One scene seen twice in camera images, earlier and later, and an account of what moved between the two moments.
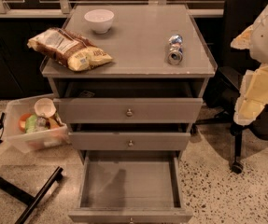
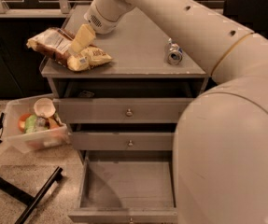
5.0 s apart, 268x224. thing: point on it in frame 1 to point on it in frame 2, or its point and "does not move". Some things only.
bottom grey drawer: (132, 187) does not move
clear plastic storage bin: (35, 122) does not move
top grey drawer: (128, 110) does not move
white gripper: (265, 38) to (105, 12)
